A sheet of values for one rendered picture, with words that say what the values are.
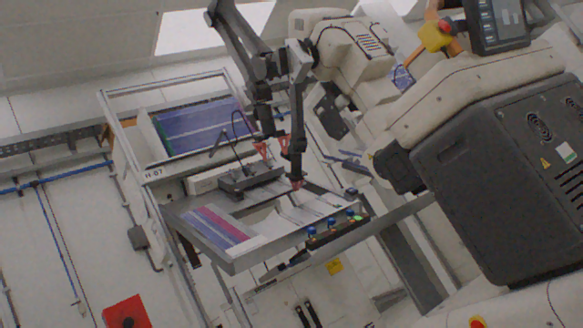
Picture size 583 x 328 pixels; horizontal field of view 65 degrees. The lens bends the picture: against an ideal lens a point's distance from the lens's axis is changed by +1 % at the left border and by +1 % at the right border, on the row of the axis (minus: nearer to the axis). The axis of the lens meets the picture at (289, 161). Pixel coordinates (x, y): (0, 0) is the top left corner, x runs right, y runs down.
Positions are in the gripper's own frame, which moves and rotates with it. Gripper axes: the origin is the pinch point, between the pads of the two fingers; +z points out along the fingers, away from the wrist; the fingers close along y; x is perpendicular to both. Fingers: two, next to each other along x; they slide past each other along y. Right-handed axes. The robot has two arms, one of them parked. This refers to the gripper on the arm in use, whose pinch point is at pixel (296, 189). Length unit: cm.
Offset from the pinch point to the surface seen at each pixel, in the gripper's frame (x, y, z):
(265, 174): -17.9, 6.6, -3.6
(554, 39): -83, -439, -15
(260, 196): -5.4, 17.9, 0.1
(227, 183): -20.6, 28.0, -3.9
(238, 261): 36, 56, -4
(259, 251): 36, 47, -4
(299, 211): 21.4, 14.9, -2.8
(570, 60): -60, -440, 5
